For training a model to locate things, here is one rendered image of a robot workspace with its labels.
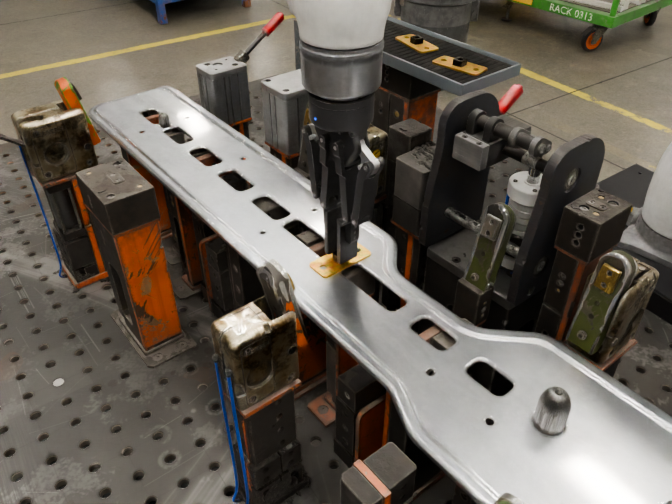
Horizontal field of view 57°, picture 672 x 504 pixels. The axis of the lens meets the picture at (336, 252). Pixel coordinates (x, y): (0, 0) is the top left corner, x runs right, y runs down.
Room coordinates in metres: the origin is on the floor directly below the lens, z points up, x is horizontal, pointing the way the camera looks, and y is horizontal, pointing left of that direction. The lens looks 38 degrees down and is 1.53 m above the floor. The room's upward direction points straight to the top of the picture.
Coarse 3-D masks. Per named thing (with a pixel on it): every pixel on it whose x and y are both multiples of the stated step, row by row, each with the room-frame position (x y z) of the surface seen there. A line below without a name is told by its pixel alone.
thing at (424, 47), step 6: (402, 36) 1.08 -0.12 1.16; (408, 36) 1.08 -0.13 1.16; (414, 36) 1.06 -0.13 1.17; (420, 36) 1.06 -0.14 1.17; (402, 42) 1.06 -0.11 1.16; (408, 42) 1.05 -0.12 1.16; (414, 42) 1.04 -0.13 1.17; (420, 42) 1.05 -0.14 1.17; (426, 42) 1.05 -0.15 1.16; (414, 48) 1.02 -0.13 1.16; (420, 48) 1.02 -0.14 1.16; (426, 48) 1.03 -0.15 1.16; (432, 48) 1.02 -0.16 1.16; (438, 48) 1.02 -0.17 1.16
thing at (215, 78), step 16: (208, 64) 1.23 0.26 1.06; (224, 64) 1.22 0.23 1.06; (240, 64) 1.22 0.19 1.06; (208, 80) 1.18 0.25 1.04; (224, 80) 1.19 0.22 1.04; (240, 80) 1.21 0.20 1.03; (208, 96) 1.19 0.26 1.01; (224, 96) 1.19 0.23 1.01; (240, 96) 1.21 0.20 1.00; (224, 112) 1.18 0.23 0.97; (240, 112) 1.21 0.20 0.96; (240, 128) 1.21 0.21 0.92; (240, 176) 1.20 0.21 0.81
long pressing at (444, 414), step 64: (128, 128) 1.06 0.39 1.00; (192, 128) 1.06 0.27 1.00; (192, 192) 0.83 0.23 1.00; (256, 192) 0.83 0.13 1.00; (256, 256) 0.67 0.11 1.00; (384, 256) 0.67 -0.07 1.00; (320, 320) 0.55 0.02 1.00; (384, 320) 0.54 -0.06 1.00; (448, 320) 0.54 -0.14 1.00; (384, 384) 0.45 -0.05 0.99; (448, 384) 0.44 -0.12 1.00; (576, 384) 0.44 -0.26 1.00; (448, 448) 0.36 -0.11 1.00; (512, 448) 0.36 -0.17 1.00; (576, 448) 0.36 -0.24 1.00; (640, 448) 0.36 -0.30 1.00
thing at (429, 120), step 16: (384, 64) 1.03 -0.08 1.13; (384, 80) 1.03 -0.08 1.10; (400, 80) 1.00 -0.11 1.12; (416, 80) 0.99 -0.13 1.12; (384, 96) 1.04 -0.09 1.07; (400, 96) 1.00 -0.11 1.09; (416, 96) 0.99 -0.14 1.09; (432, 96) 1.03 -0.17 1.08; (384, 112) 1.04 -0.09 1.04; (400, 112) 1.00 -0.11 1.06; (416, 112) 1.00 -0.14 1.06; (432, 112) 1.03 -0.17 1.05; (384, 128) 1.03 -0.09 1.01; (432, 128) 1.03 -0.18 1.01; (384, 192) 1.03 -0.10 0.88; (384, 208) 1.03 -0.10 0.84; (384, 224) 1.02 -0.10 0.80
